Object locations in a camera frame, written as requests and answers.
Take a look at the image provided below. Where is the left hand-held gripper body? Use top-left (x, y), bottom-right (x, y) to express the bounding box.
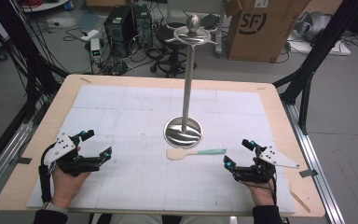
top-left (42, 132), bottom-right (103, 177)

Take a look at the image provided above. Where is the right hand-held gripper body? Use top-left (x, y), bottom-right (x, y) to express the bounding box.
top-left (232, 145), bottom-right (301, 185)

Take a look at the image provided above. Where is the person's left hand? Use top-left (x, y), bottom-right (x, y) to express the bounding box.
top-left (50, 146), bottom-right (91, 209)

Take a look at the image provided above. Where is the person's right hand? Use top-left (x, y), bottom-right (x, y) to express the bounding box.
top-left (241, 157), bottom-right (278, 207)

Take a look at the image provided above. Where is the white grid mat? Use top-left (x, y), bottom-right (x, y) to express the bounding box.
top-left (26, 84), bottom-right (297, 215)

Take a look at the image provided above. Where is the thin wooden stick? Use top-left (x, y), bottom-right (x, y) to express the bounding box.
top-left (288, 189), bottom-right (312, 214)

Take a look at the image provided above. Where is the silver wristwatch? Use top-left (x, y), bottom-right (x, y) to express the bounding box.
top-left (42, 201), bottom-right (70, 216)

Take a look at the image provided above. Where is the stainless steel utensil stand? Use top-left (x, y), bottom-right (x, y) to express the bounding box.
top-left (163, 13), bottom-right (218, 149)

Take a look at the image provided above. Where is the white device with green display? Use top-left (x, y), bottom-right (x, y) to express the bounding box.
top-left (89, 37), bottom-right (103, 63)

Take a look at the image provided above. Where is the white power strip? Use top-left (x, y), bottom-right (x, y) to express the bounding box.
top-left (80, 29), bottom-right (101, 42)

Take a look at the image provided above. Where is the brown cardboard box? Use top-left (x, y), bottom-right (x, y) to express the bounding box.
top-left (225, 0), bottom-right (312, 63)

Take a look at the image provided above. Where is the black computer tower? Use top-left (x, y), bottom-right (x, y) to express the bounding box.
top-left (132, 3), bottom-right (154, 49)
top-left (103, 5), bottom-right (137, 59)

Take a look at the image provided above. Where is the black swivel stool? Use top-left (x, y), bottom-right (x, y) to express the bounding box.
top-left (149, 21), bottom-right (199, 78)

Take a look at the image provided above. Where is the white flat board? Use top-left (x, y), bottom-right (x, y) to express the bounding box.
top-left (286, 32), bottom-right (352, 57)

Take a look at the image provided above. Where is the grey plastic appliance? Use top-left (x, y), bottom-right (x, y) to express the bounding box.
top-left (293, 10), bottom-right (334, 43)

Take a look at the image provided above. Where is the aluminium rail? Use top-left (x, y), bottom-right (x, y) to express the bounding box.
top-left (282, 100), bottom-right (347, 224)
top-left (0, 121), bottom-right (34, 204)

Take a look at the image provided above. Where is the wooden spatula with green handle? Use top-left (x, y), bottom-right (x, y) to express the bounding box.
top-left (165, 147), bottom-right (227, 161)

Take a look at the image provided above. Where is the black metal frame post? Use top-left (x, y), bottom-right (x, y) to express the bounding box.
top-left (272, 0), bottom-right (358, 136)
top-left (0, 0), bottom-right (70, 125)

